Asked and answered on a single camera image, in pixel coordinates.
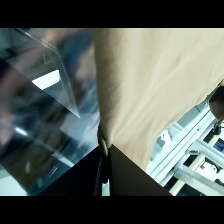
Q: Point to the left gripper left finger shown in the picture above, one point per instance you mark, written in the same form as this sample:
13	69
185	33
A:
80	176

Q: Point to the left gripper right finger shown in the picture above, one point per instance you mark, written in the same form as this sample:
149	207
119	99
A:
130	176

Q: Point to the beige T-shirt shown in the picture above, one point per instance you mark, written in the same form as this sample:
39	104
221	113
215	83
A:
150	83

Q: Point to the silver frame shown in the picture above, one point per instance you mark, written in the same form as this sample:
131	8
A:
196	156

